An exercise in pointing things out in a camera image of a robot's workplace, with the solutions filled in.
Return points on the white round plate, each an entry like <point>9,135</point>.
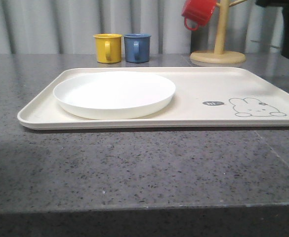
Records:
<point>114,95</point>

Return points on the silver metal fork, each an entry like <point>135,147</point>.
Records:
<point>266,44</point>

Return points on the wooden mug tree stand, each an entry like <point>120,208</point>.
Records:
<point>219,55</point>

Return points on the red enamel mug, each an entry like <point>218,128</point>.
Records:
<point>198,11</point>

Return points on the cream rabbit print tray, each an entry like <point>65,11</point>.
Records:
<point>204,97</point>

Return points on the blue enamel mug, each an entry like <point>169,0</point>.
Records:
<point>137,48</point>

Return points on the yellow enamel mug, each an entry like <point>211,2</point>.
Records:
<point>108,48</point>

